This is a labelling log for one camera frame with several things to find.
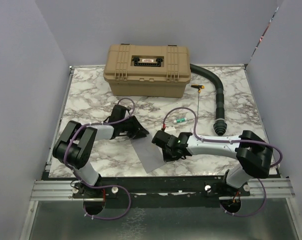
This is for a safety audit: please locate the black corrugated hose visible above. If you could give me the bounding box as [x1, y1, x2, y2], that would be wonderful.
[189, 63, 228, 137]

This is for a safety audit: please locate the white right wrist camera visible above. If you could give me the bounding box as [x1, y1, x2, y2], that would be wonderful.
[164, 125, 176, 135]

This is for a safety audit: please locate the aluminium frame rail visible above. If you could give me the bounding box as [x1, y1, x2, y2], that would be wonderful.
[29, 65, 296, 201]

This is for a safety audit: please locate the green white glue stick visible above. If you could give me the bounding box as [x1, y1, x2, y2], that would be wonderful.
[173, 117, 187, 124]

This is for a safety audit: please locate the grey envelope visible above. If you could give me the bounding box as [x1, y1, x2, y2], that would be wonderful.
[131, 134, 165, 174]

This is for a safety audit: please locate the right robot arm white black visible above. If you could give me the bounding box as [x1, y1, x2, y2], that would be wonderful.
[151, 130, 273, 196]

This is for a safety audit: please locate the yellow black T-handle hex key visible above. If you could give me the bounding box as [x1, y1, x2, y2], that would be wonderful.
[191, 84, 205, 120]

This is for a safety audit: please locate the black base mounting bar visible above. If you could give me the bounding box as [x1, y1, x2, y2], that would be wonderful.
[72, 175, 250, 209]

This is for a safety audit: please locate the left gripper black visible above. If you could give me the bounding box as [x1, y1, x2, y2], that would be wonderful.
[119, 115, 149, 139]

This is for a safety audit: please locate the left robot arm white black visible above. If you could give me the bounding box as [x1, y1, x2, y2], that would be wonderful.
[52, 104, 150, 198]

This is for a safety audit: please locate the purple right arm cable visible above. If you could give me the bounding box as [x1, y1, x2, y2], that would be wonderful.
[160, 106, 284, 218]

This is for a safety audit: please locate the tan plastic tool case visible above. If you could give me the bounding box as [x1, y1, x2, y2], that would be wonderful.
[103, 43, 192, 98]

